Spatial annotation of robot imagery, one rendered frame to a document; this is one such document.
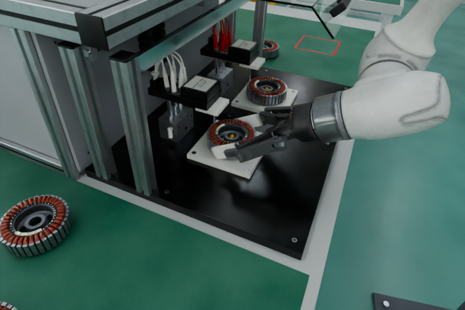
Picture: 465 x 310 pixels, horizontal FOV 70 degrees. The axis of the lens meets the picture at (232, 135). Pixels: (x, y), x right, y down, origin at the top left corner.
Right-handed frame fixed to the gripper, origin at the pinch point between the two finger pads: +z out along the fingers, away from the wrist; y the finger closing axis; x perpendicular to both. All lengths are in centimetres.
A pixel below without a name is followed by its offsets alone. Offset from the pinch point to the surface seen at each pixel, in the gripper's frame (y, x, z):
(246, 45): 23.9, 13.5, 0.1
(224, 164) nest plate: -6.8, -2.6, -0.1
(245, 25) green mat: 85, 10, 29
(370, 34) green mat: 102, -16, -17
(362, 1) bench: 157, -12, -8
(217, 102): 0.8, 8.6, -0.3
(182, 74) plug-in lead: -0.2, 17.1, 4.0
